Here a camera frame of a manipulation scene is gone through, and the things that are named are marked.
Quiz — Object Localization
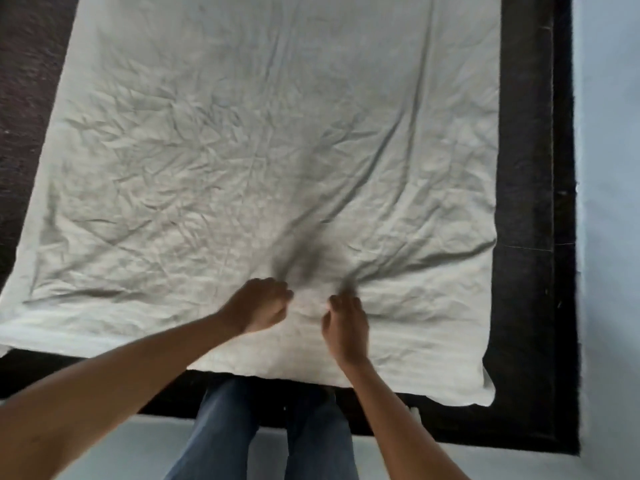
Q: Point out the person's left hand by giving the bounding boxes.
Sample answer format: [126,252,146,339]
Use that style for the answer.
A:
[218,278,295,336]

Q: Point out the person's right hand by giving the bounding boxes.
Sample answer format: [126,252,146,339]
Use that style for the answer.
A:
[321,295,371,371]

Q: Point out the white wrinkled bed sheet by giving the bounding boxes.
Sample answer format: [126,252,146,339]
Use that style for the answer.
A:
[0,0,502,407]

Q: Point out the person's right forearm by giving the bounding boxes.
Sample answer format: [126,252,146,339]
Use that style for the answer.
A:
[342,361,471,480]

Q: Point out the person's left forearm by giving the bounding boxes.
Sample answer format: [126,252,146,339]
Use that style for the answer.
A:
[0,313,240,480]

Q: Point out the person's blue jeans legs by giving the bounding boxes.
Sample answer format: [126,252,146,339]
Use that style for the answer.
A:
[165,377,361,480]

